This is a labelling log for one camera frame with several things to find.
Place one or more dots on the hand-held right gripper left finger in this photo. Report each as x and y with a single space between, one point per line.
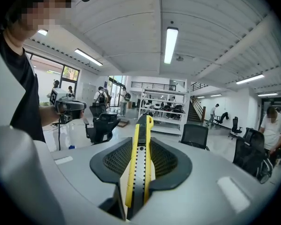
84 172

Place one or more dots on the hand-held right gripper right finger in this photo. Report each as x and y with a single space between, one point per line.
201 184

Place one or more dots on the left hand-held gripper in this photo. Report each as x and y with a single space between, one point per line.
58 96

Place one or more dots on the person's left forearm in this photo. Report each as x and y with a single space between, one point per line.
48 115

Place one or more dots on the grey lockers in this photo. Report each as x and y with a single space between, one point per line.
88 92

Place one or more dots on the black office chair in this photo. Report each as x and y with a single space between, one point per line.
235 126
97 110
222 117
248 149
103 129

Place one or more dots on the blue desk foot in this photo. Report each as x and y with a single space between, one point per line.
71 147

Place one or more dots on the glass entrance door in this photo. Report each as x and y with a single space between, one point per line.
117 88

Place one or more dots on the black framed window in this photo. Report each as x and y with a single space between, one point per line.
49 71

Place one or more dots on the wooden platform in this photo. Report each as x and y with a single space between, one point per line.
123 123

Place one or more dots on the black mesh armchair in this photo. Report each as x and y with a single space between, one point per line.
194 133

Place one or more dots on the person's black shirt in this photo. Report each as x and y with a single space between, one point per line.
21 90

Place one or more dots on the black white striped bag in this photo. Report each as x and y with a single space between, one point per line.
265 171

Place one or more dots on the white rounded device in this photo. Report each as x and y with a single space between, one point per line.
157 106
148 105

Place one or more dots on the dark staircase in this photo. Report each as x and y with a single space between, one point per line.
194 112

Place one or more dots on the white shelf unit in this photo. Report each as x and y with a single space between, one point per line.
162 123

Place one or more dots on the black mezzanine railing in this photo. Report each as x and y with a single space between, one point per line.
153 86

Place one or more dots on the black rounded device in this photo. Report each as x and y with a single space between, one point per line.
167 108

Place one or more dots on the person's head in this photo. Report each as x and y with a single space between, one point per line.
35 13

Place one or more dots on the dark door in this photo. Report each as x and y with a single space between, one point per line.
272 102

